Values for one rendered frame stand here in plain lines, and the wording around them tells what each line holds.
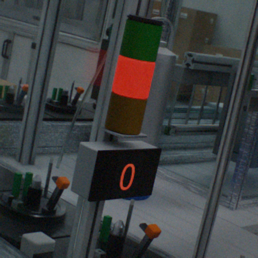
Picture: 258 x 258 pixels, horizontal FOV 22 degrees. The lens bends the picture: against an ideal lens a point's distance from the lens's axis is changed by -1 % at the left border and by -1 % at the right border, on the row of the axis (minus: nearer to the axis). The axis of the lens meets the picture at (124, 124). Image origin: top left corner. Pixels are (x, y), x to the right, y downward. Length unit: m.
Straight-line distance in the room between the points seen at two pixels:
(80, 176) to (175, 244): 0.83
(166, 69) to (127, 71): 1.02
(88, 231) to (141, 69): 0.25
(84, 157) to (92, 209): 0.10
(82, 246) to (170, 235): 0.80
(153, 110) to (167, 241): 0.41
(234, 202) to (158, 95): 0.42
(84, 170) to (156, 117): 1.05
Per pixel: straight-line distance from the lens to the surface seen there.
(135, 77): 0.89
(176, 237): 1.76
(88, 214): 0.96
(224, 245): 1.79
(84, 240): 0.98
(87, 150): 0.89
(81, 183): 0.90
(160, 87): 1.91
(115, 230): 1.21
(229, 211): 2.08
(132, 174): 0.93
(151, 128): 1.93
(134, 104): 0.90
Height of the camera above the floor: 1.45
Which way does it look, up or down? 11 degrees down
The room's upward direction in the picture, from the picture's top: 12 degrees clockwise
